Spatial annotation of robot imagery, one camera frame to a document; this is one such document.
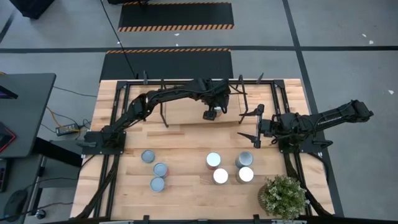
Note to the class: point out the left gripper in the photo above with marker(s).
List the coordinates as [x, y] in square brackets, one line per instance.
[217, 99]

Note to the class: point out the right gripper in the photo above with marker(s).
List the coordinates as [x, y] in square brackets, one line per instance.
[267, 127]

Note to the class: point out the mixed vegetables can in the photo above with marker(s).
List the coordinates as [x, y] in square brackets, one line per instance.
[218, 111]

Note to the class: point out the pineapple can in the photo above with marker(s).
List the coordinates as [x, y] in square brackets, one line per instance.
[213, 160]

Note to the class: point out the peaches can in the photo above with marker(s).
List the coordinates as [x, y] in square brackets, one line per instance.
[220, 176]

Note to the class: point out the tin can with grey lid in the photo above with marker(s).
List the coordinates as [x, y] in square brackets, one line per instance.
[157, 184]

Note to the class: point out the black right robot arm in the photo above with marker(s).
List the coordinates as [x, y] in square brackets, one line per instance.
[339, 116]

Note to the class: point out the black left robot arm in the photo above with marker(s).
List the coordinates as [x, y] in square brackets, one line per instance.
[174, 91]

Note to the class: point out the blue cherries can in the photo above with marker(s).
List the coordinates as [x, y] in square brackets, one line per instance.
[244, 159]

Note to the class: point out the oranges can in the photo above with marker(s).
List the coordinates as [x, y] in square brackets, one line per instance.
[245, 175]

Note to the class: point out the black hazard-striped floor mat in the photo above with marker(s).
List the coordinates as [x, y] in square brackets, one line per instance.
[175, 14]
[168, 65]

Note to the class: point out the potted green plant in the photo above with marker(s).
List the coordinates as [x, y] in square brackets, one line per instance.
[284, 197]

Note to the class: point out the green tuna fish can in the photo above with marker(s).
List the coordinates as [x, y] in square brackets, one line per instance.
[148, 156]

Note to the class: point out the chicken soup can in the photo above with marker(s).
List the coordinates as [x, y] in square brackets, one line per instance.
[160, 170]

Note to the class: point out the black power adapter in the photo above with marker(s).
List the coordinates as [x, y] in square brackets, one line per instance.
[66, 129]

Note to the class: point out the dark grey desk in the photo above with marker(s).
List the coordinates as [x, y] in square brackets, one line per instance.
[28, 115]

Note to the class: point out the black case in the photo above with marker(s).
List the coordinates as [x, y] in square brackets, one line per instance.
[31, 7]

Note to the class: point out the purple-lit laptop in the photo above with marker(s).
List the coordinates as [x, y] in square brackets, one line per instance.
[6, 92]

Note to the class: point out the red-edged black device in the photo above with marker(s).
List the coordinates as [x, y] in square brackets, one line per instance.
[4, 138]

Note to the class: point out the black computer mouse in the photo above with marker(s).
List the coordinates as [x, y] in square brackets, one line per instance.
[15, 205]

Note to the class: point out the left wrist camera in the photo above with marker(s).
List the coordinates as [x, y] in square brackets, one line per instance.
[210, 115]

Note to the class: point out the black aluminium table frame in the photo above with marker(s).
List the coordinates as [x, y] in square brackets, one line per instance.
[119, 102]

